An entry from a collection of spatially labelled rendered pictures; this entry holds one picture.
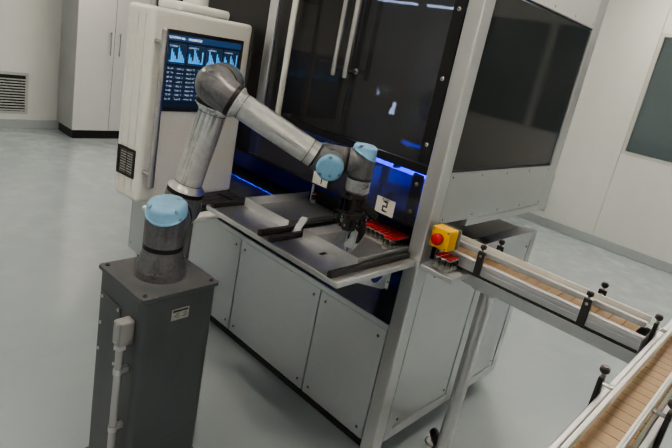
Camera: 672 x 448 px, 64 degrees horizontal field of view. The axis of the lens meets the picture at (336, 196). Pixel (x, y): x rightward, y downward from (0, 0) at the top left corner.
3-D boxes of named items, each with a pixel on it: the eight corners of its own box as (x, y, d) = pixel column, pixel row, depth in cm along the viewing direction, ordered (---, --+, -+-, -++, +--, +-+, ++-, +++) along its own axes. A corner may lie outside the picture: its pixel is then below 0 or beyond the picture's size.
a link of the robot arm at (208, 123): (147, 226, 164) (203, 56, 150) (163, 211, 178) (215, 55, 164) (184, 240, 165) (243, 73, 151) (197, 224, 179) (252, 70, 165)
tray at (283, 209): (307, 199, 233) (308, 191, 232) (350, 219, 216) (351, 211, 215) (244, 205, 208) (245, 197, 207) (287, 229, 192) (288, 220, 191)
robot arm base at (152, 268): (150, 288, 151) (153, 256, 148) (123, 267, 160) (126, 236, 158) (195, 278, 162) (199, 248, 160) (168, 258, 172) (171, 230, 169)
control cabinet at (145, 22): (204, 178, 260) (226, 12, 239) (231, 190, 250) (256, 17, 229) (108, 189, 220) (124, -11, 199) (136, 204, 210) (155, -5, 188)
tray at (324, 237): (364, 227, 211) (366, 218, 210) (417, 252, 195) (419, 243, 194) (302, 237, 187) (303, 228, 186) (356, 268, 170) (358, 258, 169)
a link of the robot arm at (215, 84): (199, 56, 139) (353, 160, 146) (209, 55, 150) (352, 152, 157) (177, 93, 142) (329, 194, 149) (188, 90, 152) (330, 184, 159)
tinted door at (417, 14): (339, 134, 208) (370, -25, 193) (429, 166, 181) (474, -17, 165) (338, 134, 208) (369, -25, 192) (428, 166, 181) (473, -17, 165)
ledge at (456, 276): (441, 262, 195) (442, 257, 195) (471, 277, 187) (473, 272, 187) (419, 268, 185) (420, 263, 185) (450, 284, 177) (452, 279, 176)
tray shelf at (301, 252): (298, 199, 236) (299, 195, 236) (427, 262, 192) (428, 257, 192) (205, 209, 202) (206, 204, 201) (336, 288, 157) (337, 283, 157)
